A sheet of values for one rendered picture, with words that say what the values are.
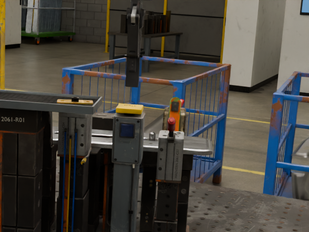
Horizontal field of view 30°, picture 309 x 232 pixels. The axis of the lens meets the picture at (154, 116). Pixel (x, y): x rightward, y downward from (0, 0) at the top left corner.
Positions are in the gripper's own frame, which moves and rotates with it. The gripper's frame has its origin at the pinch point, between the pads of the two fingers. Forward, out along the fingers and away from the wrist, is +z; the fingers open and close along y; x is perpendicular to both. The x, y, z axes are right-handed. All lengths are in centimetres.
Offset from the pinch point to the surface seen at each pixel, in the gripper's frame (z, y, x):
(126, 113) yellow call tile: 9.4, -2.5, 0.6
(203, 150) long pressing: 24.0, 25.1, -18.8
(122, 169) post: 23.1, -2.5, 1.0
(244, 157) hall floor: 124, 395, -71
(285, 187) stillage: 108, 261, -87
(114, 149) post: 18.3, -2.9, 3.0
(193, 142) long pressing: 24.3, 34.9, -16.0
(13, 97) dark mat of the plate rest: 8.4, 1.1, 28.4
